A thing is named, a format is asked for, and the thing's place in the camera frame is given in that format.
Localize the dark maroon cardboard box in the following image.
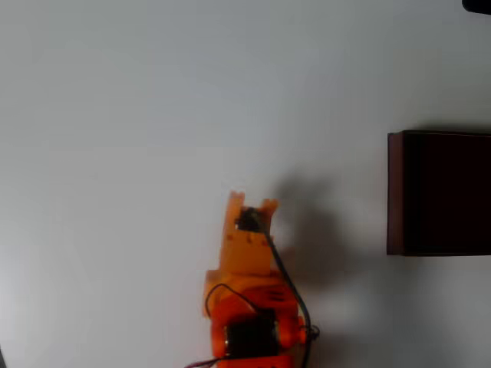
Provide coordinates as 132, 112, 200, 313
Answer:
386, 130, 491, 257

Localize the thin black wire loop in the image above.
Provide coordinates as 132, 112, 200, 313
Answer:
204, 282, 268, 320

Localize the black object at corner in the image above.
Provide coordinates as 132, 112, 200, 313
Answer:
461, 0, 491, 15

